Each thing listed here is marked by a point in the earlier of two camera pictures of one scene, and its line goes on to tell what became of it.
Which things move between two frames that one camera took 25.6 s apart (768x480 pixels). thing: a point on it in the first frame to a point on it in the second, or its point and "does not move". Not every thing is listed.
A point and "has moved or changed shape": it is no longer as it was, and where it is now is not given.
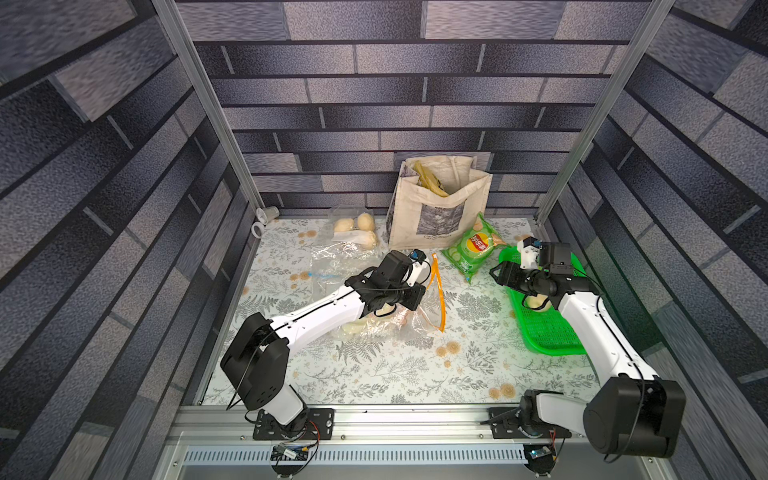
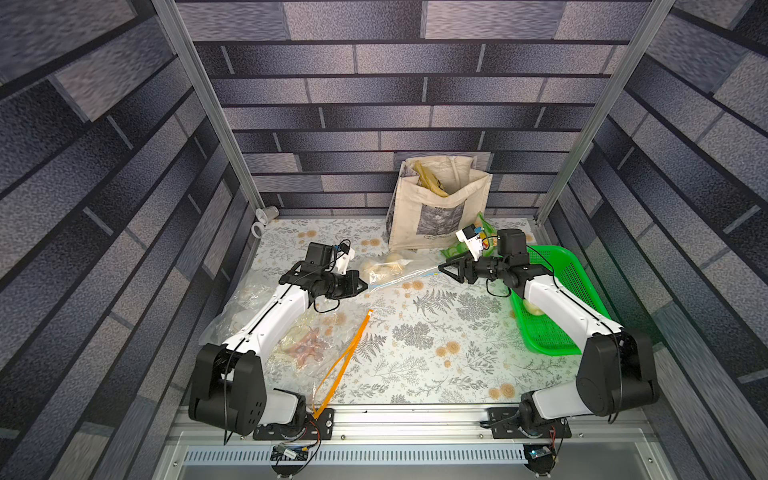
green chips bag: [475, 250] does not move
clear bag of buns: [351, 237] has moved or changed shape
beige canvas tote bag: [418, 219] does not move
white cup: [264, 215] does not move
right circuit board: [541, 457] does not move
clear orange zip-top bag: [396, 321] to [311, 355]
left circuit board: [284, 452] does not move
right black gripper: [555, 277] to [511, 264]
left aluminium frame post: [211, 92] does not move
